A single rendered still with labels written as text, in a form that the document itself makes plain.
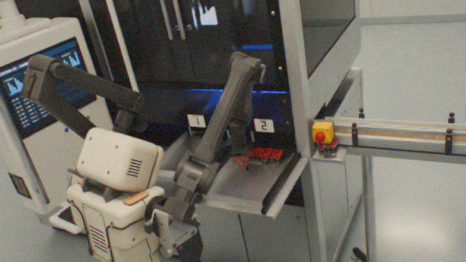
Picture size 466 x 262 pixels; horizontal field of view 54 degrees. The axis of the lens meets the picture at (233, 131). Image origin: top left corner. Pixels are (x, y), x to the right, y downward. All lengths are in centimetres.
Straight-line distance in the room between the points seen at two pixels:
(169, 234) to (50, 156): 104
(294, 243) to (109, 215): 123
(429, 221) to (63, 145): 209
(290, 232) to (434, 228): 101
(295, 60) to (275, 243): 100
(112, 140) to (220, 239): 135
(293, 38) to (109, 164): 85
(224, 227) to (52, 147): 95
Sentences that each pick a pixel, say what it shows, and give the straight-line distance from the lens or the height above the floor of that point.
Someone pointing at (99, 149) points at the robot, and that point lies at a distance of 136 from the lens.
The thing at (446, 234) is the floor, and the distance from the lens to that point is 295.
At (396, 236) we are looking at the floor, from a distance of 291.
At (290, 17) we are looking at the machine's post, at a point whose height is 148.
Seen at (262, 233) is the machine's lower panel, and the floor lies 39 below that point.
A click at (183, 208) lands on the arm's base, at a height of 121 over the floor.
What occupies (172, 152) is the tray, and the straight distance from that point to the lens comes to 222.
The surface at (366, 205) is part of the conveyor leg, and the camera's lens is 225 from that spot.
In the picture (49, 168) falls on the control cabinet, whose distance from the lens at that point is 219.
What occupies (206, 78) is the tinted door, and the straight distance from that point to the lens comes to 202.
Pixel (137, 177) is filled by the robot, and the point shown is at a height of 128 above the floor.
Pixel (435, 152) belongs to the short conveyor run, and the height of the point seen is 89.
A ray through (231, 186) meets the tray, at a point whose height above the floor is 88.
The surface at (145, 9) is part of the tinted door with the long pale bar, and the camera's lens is 206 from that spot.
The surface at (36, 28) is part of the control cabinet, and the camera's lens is 211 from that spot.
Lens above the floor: 194
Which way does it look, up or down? 28 degrees down
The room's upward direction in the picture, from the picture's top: 11 degrees counter-clockwise
